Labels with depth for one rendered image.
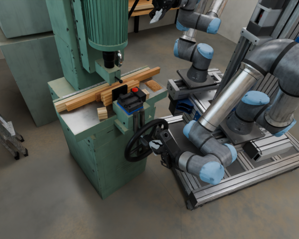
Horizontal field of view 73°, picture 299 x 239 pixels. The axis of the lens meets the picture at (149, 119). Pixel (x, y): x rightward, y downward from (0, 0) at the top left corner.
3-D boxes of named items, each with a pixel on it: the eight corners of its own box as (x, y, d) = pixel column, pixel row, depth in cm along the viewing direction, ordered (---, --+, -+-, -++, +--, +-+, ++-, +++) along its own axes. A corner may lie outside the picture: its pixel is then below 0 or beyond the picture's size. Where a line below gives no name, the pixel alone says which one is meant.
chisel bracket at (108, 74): (109, 87, 104) (108, 73, 98) (95, 73, 111) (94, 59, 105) (121, 82, 108) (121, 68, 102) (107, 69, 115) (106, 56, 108)
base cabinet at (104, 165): (102, 201, 161) (93, 151, 109) (69, 151, 188) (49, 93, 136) (145, 170, 183) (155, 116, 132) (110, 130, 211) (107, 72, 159)
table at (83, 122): (86, 157, 92) (84, 149, 87) (57, 117, 106) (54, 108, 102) (177, 105, 122) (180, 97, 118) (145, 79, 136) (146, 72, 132)
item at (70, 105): (68, 111, 101) (66, 105, 99) (66, 109, 102) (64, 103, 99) (159, 73, 133) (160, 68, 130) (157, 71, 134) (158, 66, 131)
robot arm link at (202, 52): (206, 71, 137) (213, 53, 127) (188, 65, 140) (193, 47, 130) (210, 63, 145) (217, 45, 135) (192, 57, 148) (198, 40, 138)
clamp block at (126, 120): (126, 130, 101) (127, 118, 94) (112, 114, 107) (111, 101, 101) (149, 117, 108) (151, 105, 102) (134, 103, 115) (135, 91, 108)
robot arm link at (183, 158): (183, 161, 72) (198, 149, 76) (174, 157, 75) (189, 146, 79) (187, 177, 75) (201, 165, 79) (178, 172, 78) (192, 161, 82)
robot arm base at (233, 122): (240, 113, 126) (247, 102, 119) (256, 131, 117) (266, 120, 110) (220, 118, 121) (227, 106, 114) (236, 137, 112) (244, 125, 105)
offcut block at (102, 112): (106, 113, 103) (105, 106, 100) (107, 118, 101) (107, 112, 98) (97, 114, 102) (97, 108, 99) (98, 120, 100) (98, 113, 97)
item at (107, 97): (105, 106, 107) (104, 96, 101) (103, 104, 107) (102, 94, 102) (138, 91, 118) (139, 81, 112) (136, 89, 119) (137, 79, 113)
